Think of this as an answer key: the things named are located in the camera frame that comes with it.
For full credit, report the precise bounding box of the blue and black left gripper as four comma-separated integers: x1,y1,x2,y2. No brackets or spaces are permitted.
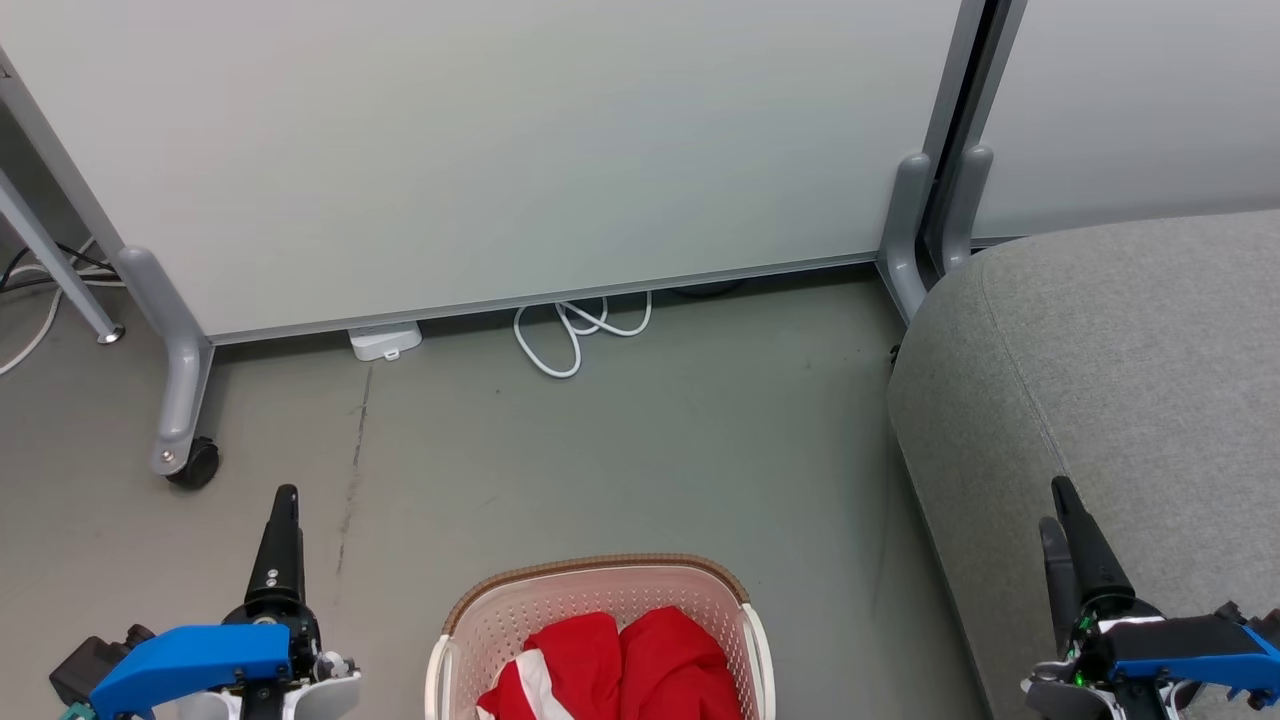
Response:
60,484,362,720

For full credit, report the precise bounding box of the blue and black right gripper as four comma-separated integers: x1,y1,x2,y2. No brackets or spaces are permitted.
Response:
1021,477,1280,720

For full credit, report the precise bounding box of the red and white cloth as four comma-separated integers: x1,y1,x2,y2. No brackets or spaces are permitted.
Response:
474,611,625,720

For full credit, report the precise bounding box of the grey fabric sofa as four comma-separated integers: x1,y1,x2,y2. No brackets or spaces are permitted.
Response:
886,208,1280,720

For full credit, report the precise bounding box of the black caster wheel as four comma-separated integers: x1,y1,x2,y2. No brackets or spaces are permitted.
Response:
165,437,222,491

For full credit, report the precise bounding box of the grey partition foot with caster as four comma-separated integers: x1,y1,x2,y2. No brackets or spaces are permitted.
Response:
114,246,216,477

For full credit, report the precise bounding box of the beige perforated laundry basket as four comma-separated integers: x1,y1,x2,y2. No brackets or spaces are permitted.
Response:
424,553,777,720

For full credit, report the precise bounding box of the grey metal stand leg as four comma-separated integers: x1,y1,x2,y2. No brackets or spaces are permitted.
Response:
0,168,127,346

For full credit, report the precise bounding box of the short grey partition foot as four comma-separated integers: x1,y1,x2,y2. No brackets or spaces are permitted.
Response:
877,151,937,324
940,146,995,277

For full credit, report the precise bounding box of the large white partition panel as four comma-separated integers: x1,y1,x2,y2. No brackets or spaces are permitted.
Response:
0,0,969,347

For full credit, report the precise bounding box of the small white partition panel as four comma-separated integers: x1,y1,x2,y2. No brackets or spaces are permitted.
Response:
975,0,1280,243

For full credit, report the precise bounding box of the white floor cable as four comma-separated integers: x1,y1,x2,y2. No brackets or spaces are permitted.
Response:
0,238,125,378

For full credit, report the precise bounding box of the looped white cable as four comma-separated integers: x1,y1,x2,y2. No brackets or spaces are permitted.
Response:
512,291,654,380

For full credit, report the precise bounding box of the black floor cable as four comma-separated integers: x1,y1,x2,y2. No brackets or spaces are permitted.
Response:
0,244,113,293

